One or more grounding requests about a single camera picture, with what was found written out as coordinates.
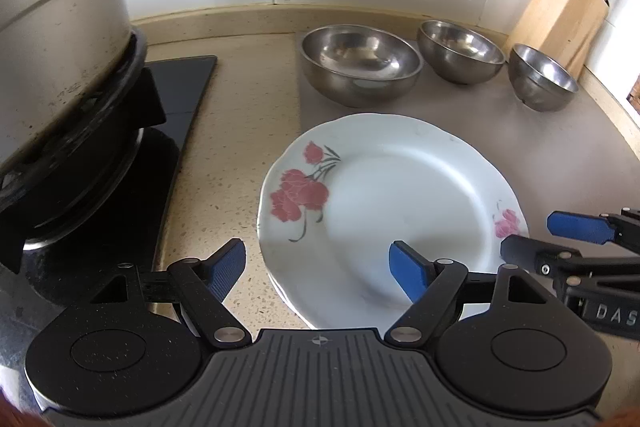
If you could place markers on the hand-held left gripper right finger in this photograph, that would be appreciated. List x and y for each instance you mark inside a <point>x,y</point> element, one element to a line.
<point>407,269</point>

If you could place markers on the small floral plate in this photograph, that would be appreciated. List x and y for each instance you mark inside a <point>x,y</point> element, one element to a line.
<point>189,322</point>

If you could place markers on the wooden window frame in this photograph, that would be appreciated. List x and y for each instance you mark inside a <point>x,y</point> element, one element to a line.
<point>635,97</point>

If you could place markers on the black gas stove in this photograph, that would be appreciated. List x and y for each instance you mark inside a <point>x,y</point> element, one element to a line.
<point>170,117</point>

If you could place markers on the aluminium steamer pot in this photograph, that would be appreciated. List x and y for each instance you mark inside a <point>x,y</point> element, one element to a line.
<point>50,32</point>

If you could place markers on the large red flower plate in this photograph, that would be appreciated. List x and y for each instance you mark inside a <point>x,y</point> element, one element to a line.
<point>400,187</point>
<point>286,306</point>

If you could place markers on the stainless steel bowl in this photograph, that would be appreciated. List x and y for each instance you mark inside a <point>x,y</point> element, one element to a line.
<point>360,67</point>
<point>542,79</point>
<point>460,52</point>

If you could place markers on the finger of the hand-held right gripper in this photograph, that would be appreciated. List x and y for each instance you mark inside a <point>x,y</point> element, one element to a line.
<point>522,249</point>
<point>575,227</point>

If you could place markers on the wooden knife block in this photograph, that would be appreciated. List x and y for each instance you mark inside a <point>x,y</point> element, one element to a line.
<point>560,12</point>

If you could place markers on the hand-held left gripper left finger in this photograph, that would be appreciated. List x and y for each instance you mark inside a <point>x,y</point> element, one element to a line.
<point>227,269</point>

